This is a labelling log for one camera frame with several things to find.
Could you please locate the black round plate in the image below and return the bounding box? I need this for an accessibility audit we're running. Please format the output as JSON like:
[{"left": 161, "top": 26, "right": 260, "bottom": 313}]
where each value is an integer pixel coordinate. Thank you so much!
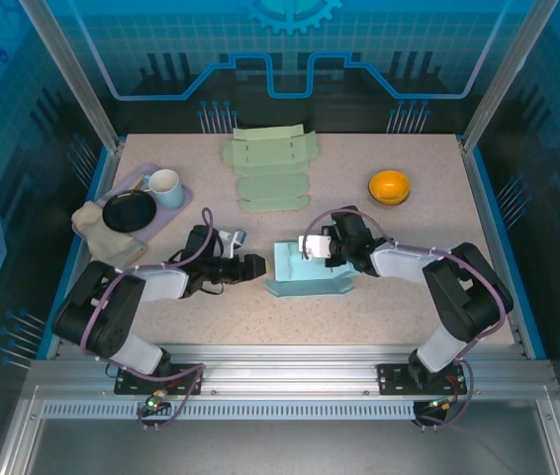
[{"left": 102, "top": 191, "right": 158, "bottom": 235}]

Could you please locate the light blue paper box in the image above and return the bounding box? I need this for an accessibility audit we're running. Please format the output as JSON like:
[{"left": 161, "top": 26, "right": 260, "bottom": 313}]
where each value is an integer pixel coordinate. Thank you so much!
[{"left": 265, "top": 239, "right": 359, "bottom": 299}]

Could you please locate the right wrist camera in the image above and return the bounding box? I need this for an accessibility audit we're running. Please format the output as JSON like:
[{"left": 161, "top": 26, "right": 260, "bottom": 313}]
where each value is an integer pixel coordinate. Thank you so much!
[{"left": 298, "top": 232, "right": 334, "bottom": 260}]

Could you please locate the power connector with LED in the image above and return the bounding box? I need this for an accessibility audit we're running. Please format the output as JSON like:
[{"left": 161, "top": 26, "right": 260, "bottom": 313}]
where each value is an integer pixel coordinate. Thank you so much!
[
  {"left": 143, "top": 390, "right": 170, "bottom": 413},
  {"left": 425, "top": 395, "right": 459, "bottom": 415}
]

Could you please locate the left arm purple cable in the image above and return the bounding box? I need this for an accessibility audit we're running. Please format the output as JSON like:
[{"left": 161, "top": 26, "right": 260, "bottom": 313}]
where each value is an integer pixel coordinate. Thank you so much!
[{"left": 80, "top": 207, "right": 223, "bottom": 432}]

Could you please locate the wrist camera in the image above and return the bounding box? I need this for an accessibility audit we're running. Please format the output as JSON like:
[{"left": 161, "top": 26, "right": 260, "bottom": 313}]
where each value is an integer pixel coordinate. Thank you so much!
[
  {"left": 298, "top": 232, "right": 334, "bottom": 260},
  {"left": 220, "top": 228, "right": 250, "bottom": 259}
]

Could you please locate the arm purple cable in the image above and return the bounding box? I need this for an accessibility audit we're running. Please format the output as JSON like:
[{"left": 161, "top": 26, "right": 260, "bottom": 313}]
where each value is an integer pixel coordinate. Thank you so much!
[
  {"left": 303, "top": 207, "right": 507, "bottom": 431},
  {"left": 80, "top": 207, "right": 223, "bottom": 432}
]

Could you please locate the yellow ceramic bowl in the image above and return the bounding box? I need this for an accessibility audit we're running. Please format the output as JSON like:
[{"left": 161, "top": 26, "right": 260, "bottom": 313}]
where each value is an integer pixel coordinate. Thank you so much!
[{"left": 368, "top": 169, "right": 412, "bottom": 204}]

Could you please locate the light blue mug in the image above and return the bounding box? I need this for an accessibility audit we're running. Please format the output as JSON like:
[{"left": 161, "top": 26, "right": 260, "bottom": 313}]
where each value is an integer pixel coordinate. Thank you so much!
[{"left": 148, "top": 168, "right": 185, "bottom": 210}]

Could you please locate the aluminium frame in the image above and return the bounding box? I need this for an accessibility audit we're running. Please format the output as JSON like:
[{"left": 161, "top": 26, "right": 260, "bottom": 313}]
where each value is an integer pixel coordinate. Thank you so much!
[{"left": 0, "top": 0, "right": 560, "bottom": 475}]

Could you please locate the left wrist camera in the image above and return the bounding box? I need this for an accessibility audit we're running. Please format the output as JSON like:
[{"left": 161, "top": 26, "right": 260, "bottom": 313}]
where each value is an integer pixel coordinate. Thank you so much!
[{"left": 220, "top": 228, "right": 250, "bottom": 259}]

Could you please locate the green flat paper box sheet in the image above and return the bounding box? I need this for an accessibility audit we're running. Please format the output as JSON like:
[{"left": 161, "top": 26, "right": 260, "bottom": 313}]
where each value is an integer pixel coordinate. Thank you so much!
[{"left": 233, "top": 124, "right": 306, "bottom": 144}]

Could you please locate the slotted cable duct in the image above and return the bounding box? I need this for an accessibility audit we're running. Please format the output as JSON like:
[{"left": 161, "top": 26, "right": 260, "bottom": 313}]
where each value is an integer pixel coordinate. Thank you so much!
[{"left": 41, "top": 401, "right": 418, "bottom": 418}]

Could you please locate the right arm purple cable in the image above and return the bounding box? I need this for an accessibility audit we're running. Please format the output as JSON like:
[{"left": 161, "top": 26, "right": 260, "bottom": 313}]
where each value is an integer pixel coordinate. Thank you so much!
[{"left": 303, "top": 207, "right": 507, "bottom": 431}]

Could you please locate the beige cloth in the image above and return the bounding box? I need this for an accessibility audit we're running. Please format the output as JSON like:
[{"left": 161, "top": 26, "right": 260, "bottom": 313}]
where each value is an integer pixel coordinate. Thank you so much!
[{"left": 71, "top": 200, "right": 148, "bottom": 273}]

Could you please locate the purple plastic tray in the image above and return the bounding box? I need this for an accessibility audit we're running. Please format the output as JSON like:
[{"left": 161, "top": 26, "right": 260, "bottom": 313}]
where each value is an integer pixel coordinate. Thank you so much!
[{"left": 106, "top": 161, "right": 196, "bottom": 244}]

